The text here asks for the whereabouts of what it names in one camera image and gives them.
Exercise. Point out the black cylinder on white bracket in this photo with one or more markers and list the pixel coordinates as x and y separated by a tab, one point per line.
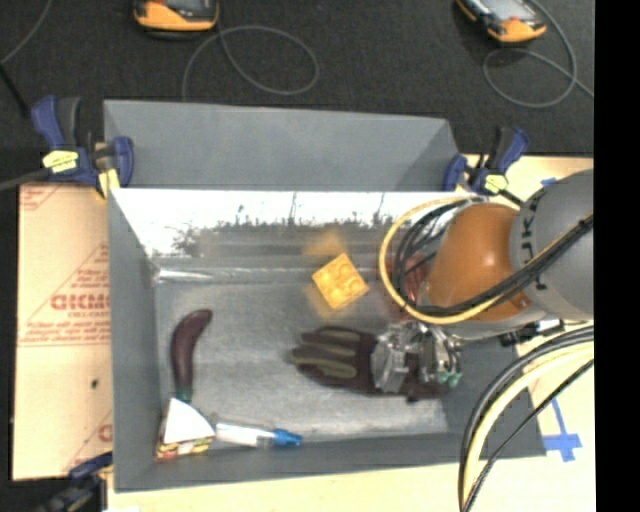
520	336

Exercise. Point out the yellow toy brick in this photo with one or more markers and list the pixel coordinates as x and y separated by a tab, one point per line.
340	281

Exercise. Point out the triangular toy sandwich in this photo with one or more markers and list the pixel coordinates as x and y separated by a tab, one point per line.
182	430

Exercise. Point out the grey metal bin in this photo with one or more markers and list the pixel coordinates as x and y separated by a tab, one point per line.
260	150

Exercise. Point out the purple toy eggplant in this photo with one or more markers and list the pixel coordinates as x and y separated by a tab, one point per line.
184	345

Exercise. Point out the dark brown glove olive stripes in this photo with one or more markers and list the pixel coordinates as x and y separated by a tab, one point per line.
335	357

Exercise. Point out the brown cardboard board red print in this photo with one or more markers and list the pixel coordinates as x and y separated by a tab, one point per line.
60	280

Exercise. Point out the white marker blue cap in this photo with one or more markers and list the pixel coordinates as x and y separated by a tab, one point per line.
250	435

